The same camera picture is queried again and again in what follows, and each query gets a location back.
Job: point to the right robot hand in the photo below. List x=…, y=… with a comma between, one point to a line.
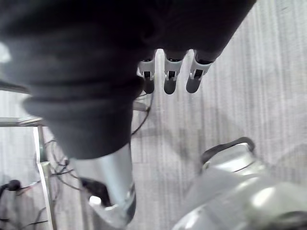
x=96, y=60

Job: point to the silver robot left leg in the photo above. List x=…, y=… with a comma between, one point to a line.
x=100, y=210

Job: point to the silver metal rack frame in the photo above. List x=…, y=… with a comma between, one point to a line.
x=44, y=172

